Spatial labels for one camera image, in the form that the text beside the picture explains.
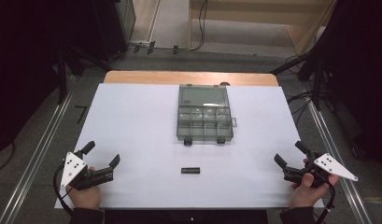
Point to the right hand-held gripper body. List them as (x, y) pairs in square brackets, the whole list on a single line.
[(330, 165)]

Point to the dark cabinet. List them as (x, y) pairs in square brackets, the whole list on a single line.
[(115, 28)]

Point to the clear grey compartment box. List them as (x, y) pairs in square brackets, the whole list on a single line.
[(204, 113)]

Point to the wooden table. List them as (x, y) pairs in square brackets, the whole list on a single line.
[(166, 77)]

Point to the metal floor rail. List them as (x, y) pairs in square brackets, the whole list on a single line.
[(39, 155), (335, 155)]

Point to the light wooden furniture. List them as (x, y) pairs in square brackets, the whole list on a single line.
[(304, 18)]

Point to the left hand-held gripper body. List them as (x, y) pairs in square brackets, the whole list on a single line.
[(74, 169)]

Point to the white board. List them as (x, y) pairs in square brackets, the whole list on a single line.
[(138, 130)]

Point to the person's left hand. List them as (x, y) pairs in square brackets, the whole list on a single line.
[(84, 196)]

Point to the person's dark torso clothing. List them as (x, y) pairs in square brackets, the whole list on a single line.
[(185, 217)]

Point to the person's right hand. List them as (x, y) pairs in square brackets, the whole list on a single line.
[(306, 191)]

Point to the dark round table grommet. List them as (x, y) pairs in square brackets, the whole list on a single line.
[(224, 83)]

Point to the small black rectangular bar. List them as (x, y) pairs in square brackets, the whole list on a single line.
[(190, 170)]

